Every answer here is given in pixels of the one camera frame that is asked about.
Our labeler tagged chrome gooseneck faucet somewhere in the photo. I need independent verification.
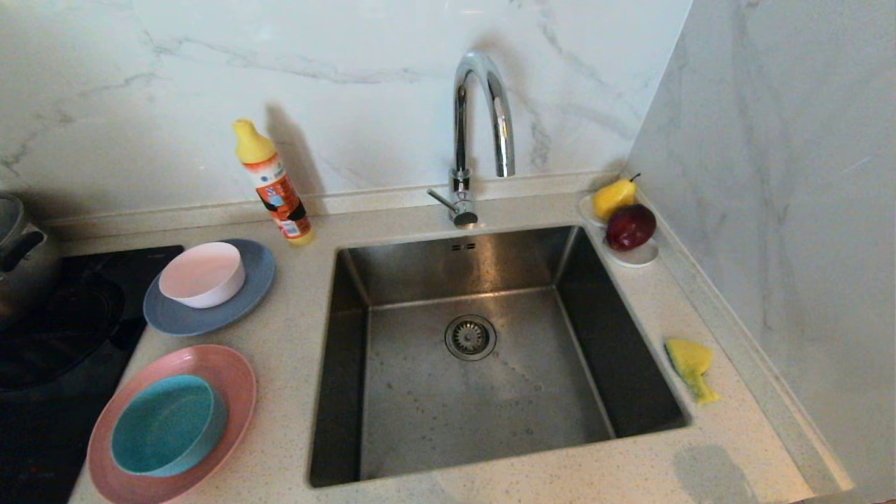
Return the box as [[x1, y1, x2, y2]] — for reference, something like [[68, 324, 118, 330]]
[[428, 50, 517, 228]]

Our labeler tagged pink plate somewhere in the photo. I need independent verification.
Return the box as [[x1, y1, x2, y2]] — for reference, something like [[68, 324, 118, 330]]
[[87, 344, 258, 504]]

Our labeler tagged pale pink bowl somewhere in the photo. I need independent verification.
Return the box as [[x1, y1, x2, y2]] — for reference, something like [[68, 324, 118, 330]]
[[158, 242, 247, 309]]

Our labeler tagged orange dish soap bottle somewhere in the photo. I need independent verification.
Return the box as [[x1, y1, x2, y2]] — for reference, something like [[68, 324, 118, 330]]
[[232, 118, 315, 246]]

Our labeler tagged blue grey plate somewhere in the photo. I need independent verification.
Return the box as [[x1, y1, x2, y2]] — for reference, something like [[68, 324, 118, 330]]
[[143, 238, 277, 337]]

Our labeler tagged round metal drain strainer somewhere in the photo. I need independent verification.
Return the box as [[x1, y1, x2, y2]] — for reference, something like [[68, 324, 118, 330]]
[[444, 314, 498, 362]]

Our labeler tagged metal pot black handle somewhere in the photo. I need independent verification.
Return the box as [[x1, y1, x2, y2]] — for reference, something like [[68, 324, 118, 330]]
[[0, 192, 62, 326]]

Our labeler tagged small white dish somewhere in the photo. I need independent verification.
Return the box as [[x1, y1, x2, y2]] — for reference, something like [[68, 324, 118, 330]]
[[578, 194, 660, 268]]

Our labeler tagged yellow pear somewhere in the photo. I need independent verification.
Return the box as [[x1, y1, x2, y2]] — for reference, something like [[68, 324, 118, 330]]
[[593, 173, 642, 221]]

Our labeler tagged black induction cooktop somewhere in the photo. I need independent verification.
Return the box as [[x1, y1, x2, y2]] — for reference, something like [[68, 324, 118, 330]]
[[0, 244, 185, 504]]

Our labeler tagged dark red apple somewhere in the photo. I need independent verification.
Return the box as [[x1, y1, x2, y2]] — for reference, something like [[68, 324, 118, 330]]
[[605, 204, 657, 252]]

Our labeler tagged yellow green sponge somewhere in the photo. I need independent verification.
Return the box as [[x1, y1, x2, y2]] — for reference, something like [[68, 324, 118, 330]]
[[664, 337, 720, 405]]

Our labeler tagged stainless steel sink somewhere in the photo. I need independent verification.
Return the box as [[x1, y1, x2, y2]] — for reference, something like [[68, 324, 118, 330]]
[[308, 224, 694, 489]]

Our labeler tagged teal bowl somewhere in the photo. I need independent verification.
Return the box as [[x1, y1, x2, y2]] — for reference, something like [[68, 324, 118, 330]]
[[110, 374, 229, 478]]

